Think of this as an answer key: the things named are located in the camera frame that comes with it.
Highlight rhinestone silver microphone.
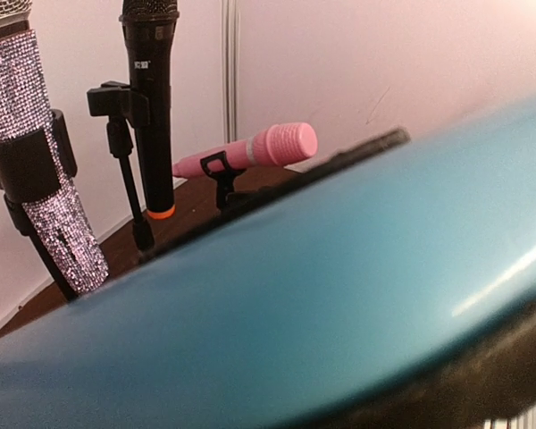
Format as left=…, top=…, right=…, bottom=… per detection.
left=0, top=0, right=111, bottom=294

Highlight right aluminium corner post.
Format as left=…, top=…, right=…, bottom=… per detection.
left=221, top=0, right=240, bottom=142

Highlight blue microphone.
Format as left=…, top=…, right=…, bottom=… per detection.
left=0, top=96, right=536, bottom=428

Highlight black microphone orange ring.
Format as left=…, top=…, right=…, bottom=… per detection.
left=118, top=0, right=181, bottom=221

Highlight black stand of pink microphone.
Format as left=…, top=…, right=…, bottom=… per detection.
left=200, top=150, right=246, bottom=211

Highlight black stand of rhinestone microphone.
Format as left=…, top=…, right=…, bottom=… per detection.
left=0, top=129, right=78, bottom=301

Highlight black microphone with white band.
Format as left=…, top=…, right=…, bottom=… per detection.
left=139, top=128, right=411, bottom=265

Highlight black stand of orange-ring microphone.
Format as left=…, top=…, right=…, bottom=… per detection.
left=87, top=80, right=155, bottom=252

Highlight pink microphone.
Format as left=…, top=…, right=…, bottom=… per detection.
left=172, top=122, right=318, bottom=179

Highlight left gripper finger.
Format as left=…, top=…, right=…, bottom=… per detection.
left=339, top=285, right=536, bottom=429

